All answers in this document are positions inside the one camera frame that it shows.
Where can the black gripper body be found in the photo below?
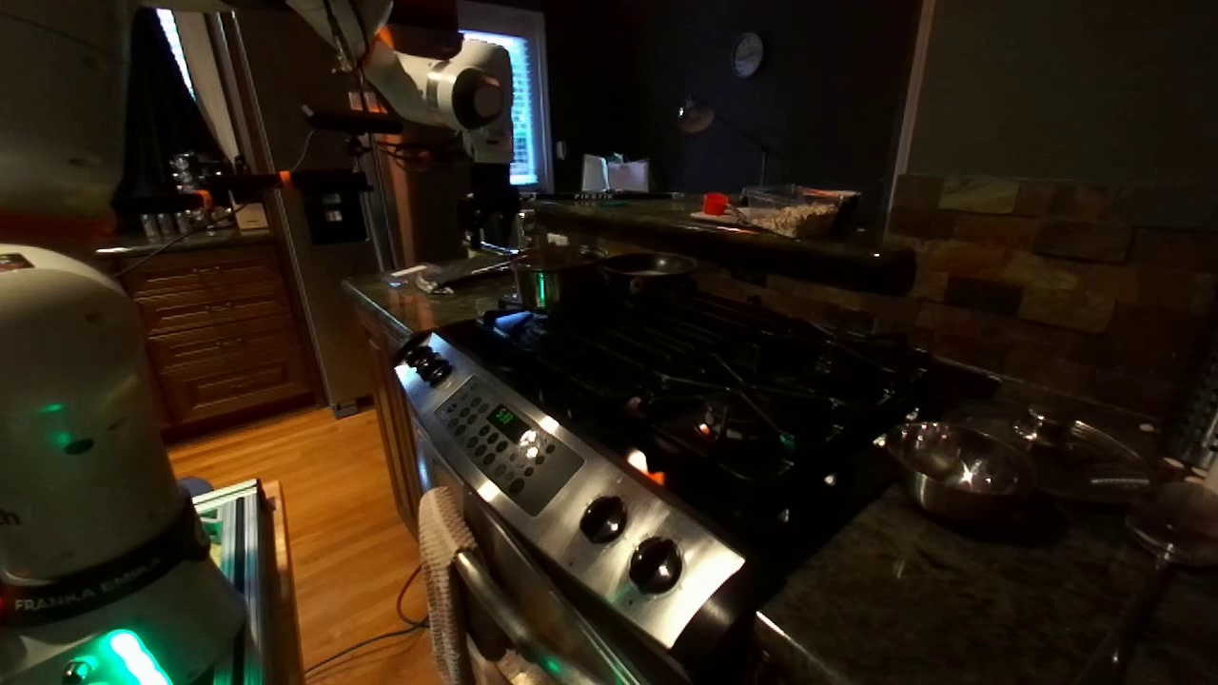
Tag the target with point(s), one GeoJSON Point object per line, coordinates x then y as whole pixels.
{"type": "Point", "coordinates": [492, 197]}

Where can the flat metal tray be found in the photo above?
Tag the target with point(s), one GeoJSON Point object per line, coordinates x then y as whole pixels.
{"type": "Point", "coordinates": [444, 270]}

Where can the bright window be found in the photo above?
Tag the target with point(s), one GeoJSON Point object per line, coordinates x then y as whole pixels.
{"type": "Point", "coordinates": [525, 114]}

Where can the white countertop appliance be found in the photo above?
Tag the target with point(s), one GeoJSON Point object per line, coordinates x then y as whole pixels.
{"type": "Point", "coordinates": [614, 175]}

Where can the black stove knob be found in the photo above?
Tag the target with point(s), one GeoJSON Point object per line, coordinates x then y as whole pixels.
{"type": "Point", "coordinates": [418, 353]}
{"type": "Point", "coordinates": [437, 369]}
{"type": "Point", "coordinates": [601, 520]}
{"type": "Point", "coordinates": [654, 565]}

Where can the black frying pan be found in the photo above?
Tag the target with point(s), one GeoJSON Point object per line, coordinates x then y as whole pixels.
{"type": "Point", "coordinates": [649, 275]}

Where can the round hanging lamp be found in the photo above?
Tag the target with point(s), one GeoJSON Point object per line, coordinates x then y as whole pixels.
{"type": "Point", "coordinates": [695, 114]}

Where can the red bowl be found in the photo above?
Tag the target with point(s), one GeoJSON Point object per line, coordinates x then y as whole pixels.
{"type": "Point", "coordinates": [712, 201]}

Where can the white tray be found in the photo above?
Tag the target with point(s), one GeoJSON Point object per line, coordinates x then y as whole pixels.
{"type": "Point", "coordinates": [752, 216]}

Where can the stainless steel gas stove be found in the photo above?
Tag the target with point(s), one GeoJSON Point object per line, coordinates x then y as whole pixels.
{"type": "Point", "coordinates": [658, 419]}

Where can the wooden kitchen cabinet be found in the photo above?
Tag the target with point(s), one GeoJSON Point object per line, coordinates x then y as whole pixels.
{"type": "Point", "coordinates": [223, 327]}

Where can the container of cereal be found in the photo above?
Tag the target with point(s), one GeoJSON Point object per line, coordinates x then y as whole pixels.
{"type": "Point", "coordinates": [813, 209]}

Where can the white dish towel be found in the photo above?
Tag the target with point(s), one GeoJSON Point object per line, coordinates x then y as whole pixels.
{"type": "Point", "coordinates": [437, 522]}

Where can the robot mounting table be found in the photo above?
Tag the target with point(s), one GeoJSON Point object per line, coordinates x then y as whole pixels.
{"type": "Point", "coordinates": [250, 570]}

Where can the shiny steel pan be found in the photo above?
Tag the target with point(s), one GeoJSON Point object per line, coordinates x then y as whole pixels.
{"type": "Point", "coordinates": [953, 469]}

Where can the glass pan lid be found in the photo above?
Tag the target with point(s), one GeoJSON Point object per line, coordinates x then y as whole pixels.
{"type": "Point", "coordinates": [1086, 445]}

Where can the dark metal ladle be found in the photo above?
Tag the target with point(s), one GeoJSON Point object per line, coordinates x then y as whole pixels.
{"type": "Point", "coordinates": [1180, 520]}

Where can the black camera on stand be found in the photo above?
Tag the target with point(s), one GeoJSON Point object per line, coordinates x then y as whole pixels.
{"type": "Point", "coordinates": [336, 124]}

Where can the round wall clock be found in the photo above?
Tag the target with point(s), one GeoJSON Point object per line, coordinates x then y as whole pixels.
{"type": "Point", "coordinates": [746, 54]}

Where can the white door frame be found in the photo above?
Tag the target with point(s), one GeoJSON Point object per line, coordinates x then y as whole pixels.
{"type": "Point", "coordinates": [196, 69]}

